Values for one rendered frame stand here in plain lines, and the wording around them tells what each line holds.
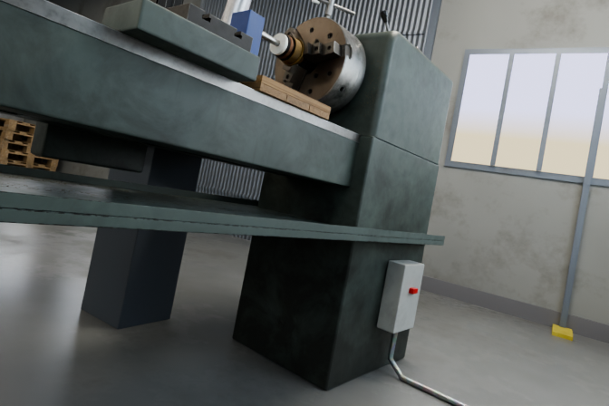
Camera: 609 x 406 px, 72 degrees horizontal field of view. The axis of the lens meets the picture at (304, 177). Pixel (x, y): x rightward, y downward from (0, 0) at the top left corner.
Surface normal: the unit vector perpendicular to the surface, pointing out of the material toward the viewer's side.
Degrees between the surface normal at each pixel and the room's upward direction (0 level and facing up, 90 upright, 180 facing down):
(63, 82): 90
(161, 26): 90
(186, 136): 90
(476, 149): 90
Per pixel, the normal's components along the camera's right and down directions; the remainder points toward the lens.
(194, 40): 0.76, 0.13
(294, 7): -0.51, -0.12
